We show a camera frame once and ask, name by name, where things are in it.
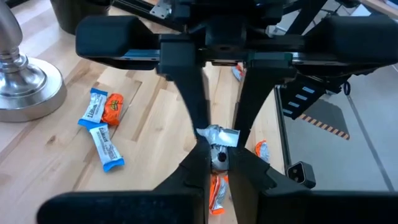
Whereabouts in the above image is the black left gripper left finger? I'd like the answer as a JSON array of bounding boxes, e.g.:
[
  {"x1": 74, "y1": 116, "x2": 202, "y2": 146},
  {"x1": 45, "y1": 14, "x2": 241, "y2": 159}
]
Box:
[{"x1": 36, "y1": 136, "x2": 213, "y2": 224}]

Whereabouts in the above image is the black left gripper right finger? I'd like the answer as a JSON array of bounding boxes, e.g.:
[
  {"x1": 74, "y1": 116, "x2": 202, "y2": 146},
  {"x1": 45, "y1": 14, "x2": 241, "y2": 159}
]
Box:
[{"x1": 228, "y1": 147, "x2": 398, "y2": 224}]

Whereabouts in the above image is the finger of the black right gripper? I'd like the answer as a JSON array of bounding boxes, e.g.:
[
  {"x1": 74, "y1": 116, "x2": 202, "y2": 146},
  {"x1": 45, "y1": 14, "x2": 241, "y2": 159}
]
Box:
[
  {"x1": 157, "y1": 34, "x2": 213, "y2": 141},
  {"x1": 233, "y1": 52, "x2": 298, "y2": 147}
]

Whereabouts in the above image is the silver brown candy wrapper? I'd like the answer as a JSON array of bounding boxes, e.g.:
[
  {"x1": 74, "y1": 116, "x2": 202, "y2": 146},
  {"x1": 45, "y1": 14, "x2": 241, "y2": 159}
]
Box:
[{"x1": 196, "y1": 124, "x2": 241, "y2": 172}]

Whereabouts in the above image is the black plastic bucket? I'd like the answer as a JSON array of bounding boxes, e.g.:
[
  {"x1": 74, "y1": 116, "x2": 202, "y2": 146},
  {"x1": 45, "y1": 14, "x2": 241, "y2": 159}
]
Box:
[{"x1": 49, "y1": 0, "x2": 112, "y2": 35}]

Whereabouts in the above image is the black equipment box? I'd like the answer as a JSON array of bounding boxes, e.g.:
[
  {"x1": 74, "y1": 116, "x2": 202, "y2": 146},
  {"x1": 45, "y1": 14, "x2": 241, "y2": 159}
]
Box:
[{"x1": 279, "y1": 77, "x2": 327, "y2": 121}]

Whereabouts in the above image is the silver corner plate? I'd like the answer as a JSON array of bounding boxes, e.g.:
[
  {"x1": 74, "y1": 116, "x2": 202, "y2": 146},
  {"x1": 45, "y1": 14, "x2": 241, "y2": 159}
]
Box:
[{"x1": 149, "y1": 0, "x2": 172, "y2": 19}]

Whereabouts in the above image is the black hazard-striped floor mat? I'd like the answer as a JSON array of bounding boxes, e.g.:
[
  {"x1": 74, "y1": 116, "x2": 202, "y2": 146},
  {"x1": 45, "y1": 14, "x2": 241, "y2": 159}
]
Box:
[{"x1": 297, "y1": 99, "x2": 351, "y2": 141}]

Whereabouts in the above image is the white-shade silver table lamp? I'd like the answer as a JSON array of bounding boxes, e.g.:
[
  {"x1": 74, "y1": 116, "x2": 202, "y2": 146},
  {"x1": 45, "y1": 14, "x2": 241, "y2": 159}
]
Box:
[{"x1": 0, "y1": 0, "x2": 68, "y2": 123}]

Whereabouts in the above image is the black table-level camera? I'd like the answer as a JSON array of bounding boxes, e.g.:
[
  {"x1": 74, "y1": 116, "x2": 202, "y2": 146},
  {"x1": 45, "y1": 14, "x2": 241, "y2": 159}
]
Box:
[{"x1": 285, "y1": 161, "x2": 317, "y2": 190}]

